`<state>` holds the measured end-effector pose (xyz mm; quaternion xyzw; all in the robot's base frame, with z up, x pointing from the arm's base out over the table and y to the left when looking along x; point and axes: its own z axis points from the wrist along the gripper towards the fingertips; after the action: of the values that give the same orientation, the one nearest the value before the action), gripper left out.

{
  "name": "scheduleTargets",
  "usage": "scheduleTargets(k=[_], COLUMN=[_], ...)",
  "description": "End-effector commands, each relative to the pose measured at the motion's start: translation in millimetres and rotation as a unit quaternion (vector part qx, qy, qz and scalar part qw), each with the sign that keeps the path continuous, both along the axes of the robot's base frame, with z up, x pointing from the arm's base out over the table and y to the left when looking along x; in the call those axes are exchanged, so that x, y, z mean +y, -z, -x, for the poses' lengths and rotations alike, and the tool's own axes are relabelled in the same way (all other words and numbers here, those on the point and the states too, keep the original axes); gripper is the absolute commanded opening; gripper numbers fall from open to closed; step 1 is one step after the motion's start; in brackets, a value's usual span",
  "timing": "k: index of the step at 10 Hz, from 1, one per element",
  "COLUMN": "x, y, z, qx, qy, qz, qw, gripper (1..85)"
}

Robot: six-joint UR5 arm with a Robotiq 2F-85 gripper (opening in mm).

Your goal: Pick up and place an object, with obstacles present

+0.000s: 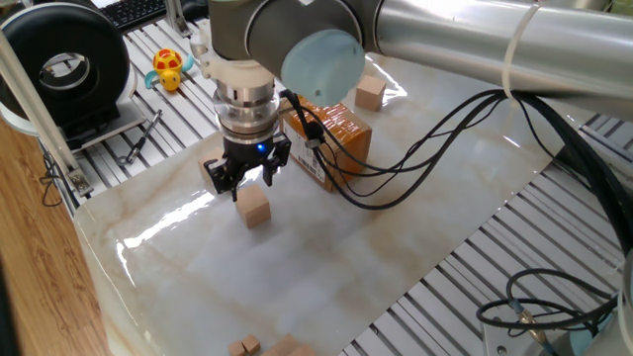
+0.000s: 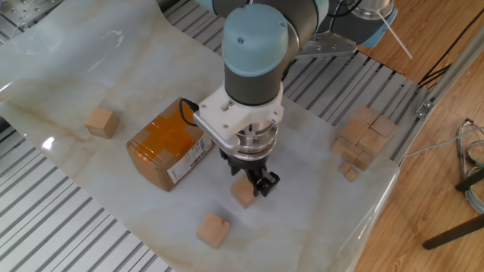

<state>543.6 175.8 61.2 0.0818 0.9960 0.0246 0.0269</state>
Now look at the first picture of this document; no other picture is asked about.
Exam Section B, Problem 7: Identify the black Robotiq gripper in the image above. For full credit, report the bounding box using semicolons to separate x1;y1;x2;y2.
203;133;293;203

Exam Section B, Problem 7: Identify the large wooden cube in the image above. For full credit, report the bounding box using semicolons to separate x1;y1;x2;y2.
354;74;388;113
234;183;272;229
197;146;226;182

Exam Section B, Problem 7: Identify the silver force torque sensor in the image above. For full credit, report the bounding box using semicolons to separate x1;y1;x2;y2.
212;78;282;144

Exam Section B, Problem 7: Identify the cardboard parcel with orange tape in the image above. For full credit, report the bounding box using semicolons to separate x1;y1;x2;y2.
278;96;373;193

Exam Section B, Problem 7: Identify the marble pattern table mat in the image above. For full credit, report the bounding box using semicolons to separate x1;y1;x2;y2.
72;51;594;356

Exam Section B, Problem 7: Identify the yellow toy turtle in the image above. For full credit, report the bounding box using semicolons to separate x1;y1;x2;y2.
143;47;195;93

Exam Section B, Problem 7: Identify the medium wooden cube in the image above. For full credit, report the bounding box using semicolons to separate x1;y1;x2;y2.
269;333;303;356

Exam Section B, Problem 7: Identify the black computer keyboard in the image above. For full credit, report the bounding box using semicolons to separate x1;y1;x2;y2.
98;0;169;34

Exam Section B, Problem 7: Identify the black cable connector plug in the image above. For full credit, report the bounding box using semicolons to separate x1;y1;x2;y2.
302;121;325;149

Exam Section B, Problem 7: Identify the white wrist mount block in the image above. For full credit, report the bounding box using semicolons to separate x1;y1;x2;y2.
190;29;278;93

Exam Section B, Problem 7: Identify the black handled tool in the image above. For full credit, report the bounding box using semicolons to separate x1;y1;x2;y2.
126;108;164;164

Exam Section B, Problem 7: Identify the white device base plate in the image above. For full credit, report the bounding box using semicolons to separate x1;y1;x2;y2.
0;98;147;152

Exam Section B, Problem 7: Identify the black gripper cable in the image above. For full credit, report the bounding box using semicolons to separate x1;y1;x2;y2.
279;88;510;212

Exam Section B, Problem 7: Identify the silver corner bracket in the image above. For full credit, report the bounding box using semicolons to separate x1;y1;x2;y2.
68;167;95;199

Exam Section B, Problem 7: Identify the aluminium frame post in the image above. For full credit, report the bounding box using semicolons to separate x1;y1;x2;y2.
164;0;193;40
0;29;83;187

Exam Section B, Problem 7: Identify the black round ring device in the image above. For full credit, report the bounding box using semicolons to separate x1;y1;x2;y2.
0;2;131;130

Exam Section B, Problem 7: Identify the white cable tie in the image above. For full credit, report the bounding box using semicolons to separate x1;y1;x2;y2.
501;2;543;100

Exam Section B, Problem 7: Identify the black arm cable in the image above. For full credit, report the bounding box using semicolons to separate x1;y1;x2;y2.
296;91;633;342

